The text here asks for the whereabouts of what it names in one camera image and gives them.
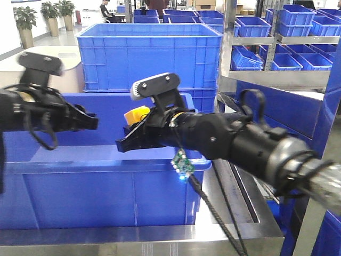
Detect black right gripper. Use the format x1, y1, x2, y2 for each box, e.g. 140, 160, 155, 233
116, 106, 213, 160

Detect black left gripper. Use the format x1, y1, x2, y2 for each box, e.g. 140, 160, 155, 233
5, 84, 99, 132

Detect yellow cube block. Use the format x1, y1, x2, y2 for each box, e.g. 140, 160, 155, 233
124, 106, 150, 125

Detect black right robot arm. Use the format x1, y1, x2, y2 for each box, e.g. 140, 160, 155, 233
116, 89, 340, 214

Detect large blue target bin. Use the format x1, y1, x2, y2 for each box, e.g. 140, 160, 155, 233
1, 93, 200, 230

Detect small green circuit board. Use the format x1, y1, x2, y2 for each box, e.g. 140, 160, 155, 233
170, 148, 195, 181

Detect large blue crate behind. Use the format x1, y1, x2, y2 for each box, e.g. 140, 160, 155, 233
76, 22, 224, 93

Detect potted plant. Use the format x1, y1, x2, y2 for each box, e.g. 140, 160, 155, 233
13, 6, 37, 49

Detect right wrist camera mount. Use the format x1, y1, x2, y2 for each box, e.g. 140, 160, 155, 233
130, 73, 185, 113

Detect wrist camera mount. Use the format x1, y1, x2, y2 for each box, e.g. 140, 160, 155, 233
17, 52, 63, 88
130, 73, 185, 113

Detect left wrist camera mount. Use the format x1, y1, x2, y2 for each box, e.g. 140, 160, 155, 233
17, 52, 63, 88

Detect black braided cable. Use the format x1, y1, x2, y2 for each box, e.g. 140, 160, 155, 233
186, 173, 248, 256

